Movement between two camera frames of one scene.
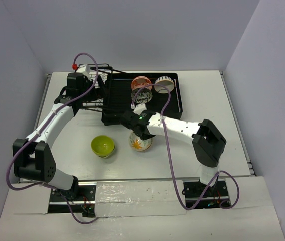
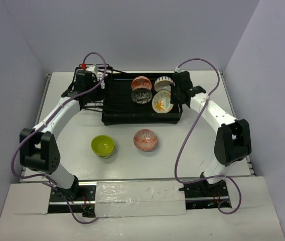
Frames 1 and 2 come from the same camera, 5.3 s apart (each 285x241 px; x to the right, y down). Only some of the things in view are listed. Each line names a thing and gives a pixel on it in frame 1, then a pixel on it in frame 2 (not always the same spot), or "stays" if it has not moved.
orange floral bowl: x=140 y=82 stays
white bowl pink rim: x=165 y=81 stays
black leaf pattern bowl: x=143 y=96 stays
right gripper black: x=147 y=136 -> x=173 y=100
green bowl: x=103 y=145 stays
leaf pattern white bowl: x=138 y=144 -> x=161 y=102
